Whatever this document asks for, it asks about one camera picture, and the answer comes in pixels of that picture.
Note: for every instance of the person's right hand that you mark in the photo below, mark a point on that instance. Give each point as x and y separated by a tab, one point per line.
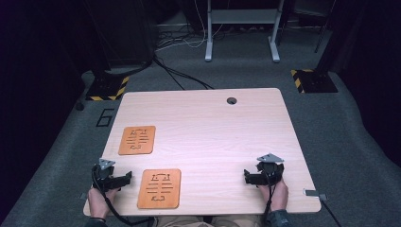
279	197

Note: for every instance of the black stand pole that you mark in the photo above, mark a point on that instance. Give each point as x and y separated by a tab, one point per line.
331	34

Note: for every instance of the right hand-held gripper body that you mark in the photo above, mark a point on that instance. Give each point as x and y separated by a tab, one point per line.
271	171

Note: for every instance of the small round black object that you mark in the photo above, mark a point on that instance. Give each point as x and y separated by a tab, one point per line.
79	106

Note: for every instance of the black stand base hazard tape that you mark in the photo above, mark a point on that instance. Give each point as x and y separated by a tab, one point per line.
107	88
313	81

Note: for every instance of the orange wooden slotted board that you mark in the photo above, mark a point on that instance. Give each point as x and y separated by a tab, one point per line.
159	189
137	140

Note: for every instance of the person's left hand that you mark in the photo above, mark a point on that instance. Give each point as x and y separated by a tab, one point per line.
98	203

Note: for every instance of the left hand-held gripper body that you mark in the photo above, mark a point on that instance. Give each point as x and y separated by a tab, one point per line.
103	175

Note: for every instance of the grey metal table clamp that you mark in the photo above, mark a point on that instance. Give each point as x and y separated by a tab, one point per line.
312	193

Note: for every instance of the person's legs in khaki trousers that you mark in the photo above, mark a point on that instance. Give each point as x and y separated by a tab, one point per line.
208	221

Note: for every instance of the white metal desk frame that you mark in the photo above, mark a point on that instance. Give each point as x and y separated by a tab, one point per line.
241	17

